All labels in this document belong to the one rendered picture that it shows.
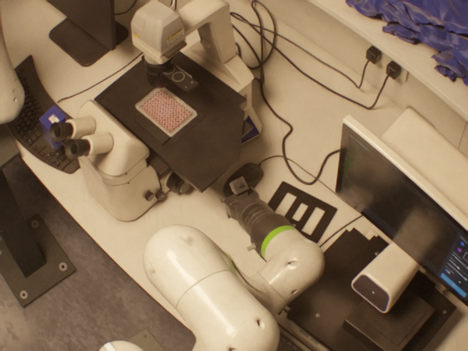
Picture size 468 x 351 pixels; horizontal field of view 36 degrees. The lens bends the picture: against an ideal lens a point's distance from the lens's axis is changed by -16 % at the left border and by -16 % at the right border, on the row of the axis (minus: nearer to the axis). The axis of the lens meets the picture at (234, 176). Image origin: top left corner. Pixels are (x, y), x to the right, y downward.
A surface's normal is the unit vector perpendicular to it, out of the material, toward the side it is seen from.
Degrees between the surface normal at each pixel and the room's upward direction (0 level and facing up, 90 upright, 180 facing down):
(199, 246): 29
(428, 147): 0
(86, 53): 0
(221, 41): 90
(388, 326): 0
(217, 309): 9
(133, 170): 90
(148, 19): 47
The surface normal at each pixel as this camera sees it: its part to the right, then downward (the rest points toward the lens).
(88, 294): -0.01, -0.51
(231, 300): 0.15, -0.65
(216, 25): 0.72, 0.59
